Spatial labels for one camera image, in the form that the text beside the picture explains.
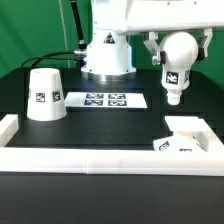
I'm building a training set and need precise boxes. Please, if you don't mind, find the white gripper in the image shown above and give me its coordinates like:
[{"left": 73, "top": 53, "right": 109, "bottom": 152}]
[{"left": 124, "top": 0, "right": 224, "bottom": 65}]

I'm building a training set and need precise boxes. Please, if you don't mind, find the white lamp bulb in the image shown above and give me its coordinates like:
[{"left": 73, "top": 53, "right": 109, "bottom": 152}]
[{"left": 160, "top": 32, "right": 198, "bottom": 105}]

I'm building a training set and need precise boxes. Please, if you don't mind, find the white lamp base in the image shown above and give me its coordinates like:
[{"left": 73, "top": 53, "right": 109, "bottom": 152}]
[{"left": 153, "top": 116, "right": 207, "bottom": 152}]

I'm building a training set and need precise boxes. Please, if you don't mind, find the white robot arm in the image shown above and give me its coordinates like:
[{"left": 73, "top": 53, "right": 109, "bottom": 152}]
[{"left": 82, "top": 0, "right": 224, "bottom": 78}]

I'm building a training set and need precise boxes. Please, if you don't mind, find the white lamp shade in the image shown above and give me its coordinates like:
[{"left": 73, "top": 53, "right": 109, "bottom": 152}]
[{"left": 27, "top": 68, "right": 67, "bottom": 121}]

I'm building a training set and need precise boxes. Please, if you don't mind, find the white marker sheet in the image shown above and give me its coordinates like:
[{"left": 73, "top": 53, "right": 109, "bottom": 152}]
[{"left": 65, "top": 92, "right": 147, "bottom": 109}]

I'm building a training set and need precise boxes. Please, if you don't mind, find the white U-shaped fence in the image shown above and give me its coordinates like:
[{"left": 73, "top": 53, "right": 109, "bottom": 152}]
[{"left": 0, "top": 114, "right": 224, "bottom": 176}]

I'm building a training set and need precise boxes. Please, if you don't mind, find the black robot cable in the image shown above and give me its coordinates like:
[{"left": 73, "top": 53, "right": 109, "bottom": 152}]
[{"left": 20, "top": 0, "right": 88, "bottom": 69}]

